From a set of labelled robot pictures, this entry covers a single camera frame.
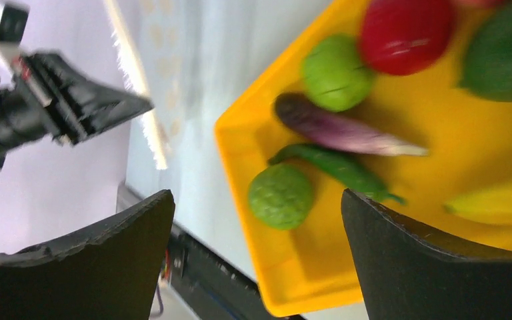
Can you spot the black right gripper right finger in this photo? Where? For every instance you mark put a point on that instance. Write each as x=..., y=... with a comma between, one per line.
x=410, y=270

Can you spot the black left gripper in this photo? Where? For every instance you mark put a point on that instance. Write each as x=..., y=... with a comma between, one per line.
x=50, y=97

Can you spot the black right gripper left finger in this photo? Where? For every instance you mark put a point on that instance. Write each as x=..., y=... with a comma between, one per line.
x=107, y=270

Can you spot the green chili pepper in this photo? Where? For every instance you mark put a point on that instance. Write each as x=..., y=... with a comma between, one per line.
x=344, y=167

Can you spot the bumpy green custard apple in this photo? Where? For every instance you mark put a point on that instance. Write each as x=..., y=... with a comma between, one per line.
x=281, y=196

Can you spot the purple eggplant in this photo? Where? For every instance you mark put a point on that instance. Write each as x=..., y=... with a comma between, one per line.
x=338, y=132

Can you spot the light green cabbage ball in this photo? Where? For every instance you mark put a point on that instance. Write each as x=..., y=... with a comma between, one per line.
x=333, y=74

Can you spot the red apple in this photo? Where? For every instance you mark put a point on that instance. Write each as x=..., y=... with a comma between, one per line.
x=403, y=37

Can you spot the clear zip top bag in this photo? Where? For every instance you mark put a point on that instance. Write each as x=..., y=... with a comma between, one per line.
x=161, y=54

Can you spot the yellow banana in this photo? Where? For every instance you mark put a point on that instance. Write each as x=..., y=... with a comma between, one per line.
x=490, y=205

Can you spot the yellow plastic tray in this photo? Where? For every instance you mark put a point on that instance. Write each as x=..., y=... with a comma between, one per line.
x=469, y=139

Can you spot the dark green avocado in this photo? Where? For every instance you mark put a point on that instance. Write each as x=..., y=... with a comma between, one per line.
x=486, y=69

